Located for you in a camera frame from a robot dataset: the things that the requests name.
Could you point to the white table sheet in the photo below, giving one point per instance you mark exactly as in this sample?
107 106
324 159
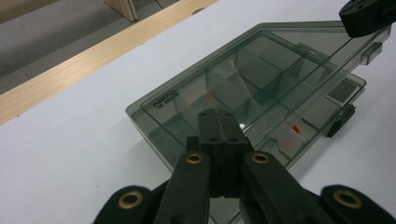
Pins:
77 155

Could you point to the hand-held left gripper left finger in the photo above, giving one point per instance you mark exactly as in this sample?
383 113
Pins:
210 130

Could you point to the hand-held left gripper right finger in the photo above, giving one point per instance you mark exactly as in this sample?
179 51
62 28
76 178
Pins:
232 137

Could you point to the small red part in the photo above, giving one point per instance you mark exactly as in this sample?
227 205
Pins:
296 129

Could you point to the grey transparent compartment box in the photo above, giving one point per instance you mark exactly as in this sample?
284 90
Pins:
264 71

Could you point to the light wooden shelf unit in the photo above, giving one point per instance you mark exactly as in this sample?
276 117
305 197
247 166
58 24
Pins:
123 7

